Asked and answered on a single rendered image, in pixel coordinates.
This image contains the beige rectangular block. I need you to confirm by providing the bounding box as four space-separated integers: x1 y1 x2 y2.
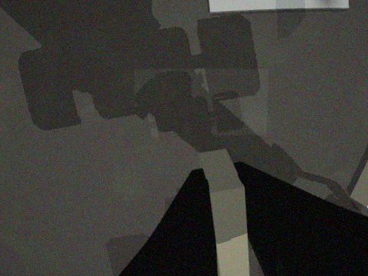
199 148 249 276
350 162 368 208

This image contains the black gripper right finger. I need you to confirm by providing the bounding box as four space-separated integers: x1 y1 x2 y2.
234 162 368 276

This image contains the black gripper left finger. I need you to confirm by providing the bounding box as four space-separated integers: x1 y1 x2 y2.
117 169 218 276

